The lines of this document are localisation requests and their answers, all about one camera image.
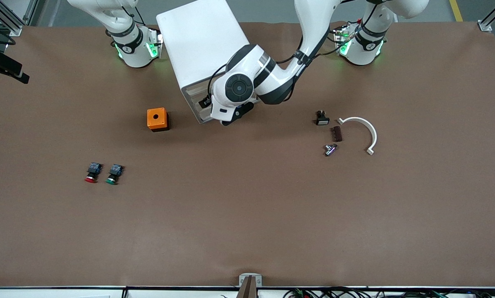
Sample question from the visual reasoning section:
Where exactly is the white drawer cabinet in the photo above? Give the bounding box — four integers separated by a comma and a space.
156, 0, 260, 125

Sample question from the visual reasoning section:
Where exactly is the green mushroom push button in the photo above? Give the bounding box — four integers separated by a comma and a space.
105, 164, 124, 185

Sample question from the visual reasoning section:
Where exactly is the red mushroom push button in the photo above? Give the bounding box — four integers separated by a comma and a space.
84, 162, 103, 183

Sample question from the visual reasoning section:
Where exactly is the black left camera cable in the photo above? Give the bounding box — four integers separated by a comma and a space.
207, 25, 357, 100

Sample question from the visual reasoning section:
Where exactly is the orange button enclosure box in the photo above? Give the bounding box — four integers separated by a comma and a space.
147, 108, 169, 132

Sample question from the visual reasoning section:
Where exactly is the aluminium frame post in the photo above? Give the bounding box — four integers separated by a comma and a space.
478, 0, 495, 33
0, 0, 39, 37

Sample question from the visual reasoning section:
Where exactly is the white half-ring clamp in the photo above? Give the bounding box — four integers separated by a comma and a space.
335, 117, 378, 156

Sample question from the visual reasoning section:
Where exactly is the grey metal bracket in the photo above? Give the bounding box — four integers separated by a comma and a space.
239, 273, 263, 288

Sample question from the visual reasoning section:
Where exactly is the brown wedge post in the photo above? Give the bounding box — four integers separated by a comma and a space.
236, 276, 258, 298

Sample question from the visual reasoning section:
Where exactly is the black cable bundle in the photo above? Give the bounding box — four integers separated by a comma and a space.
282, 286, 495, 298

